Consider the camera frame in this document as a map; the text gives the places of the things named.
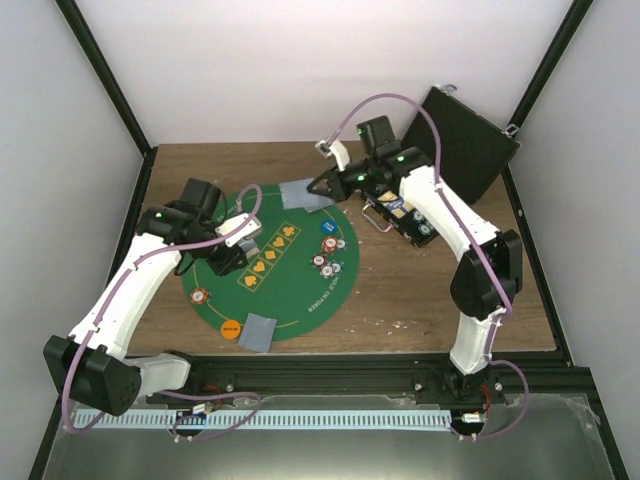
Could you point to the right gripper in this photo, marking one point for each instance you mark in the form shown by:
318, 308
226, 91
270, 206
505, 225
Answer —
337, 188

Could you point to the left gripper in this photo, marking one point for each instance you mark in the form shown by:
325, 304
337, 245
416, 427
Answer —
227, 265

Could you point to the hole card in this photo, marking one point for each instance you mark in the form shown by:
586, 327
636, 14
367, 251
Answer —
317, 202
294, 194
267, 332

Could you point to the blue small blind button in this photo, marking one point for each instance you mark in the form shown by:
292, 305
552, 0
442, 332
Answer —
329, 227

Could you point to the brown red chip stack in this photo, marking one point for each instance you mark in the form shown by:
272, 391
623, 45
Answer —
199, 296

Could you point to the red five chip stack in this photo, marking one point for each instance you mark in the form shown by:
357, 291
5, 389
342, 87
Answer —
329, 244

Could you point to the orange big blind button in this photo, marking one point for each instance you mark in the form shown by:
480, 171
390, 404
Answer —
230, 329

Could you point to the single face-down playing card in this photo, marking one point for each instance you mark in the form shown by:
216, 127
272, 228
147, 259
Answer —
253, 335

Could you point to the black orange hundred chip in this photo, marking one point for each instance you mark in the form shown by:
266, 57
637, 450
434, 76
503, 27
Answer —
327, 271

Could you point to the black poker chip case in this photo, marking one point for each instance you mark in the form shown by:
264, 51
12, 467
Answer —
474, 153

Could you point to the grey card deck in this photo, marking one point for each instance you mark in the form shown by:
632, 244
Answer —
249, 247

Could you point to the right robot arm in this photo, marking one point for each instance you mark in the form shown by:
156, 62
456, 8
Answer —
489, 268

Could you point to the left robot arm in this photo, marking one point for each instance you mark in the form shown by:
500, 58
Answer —
90, 365

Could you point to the blue Texas Hold'em card box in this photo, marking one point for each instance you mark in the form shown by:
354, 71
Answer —
395, 204

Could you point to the round green poker mat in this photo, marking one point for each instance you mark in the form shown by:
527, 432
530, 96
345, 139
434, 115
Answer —
281, 282

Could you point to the light blue slotted strip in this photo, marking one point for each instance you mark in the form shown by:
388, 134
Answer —
405, 420

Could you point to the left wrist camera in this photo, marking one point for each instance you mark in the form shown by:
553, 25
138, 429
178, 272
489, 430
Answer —
237, 228

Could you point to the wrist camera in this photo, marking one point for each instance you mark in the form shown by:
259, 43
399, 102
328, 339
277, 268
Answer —
336, 150
237, 228

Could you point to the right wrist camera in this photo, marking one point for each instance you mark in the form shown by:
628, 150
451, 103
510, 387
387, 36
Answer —
336, 150

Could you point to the chrome case handle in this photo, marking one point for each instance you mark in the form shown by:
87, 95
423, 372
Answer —
366, 213

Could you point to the black aluminium frame rail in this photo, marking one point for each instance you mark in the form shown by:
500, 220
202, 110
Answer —
428, 377

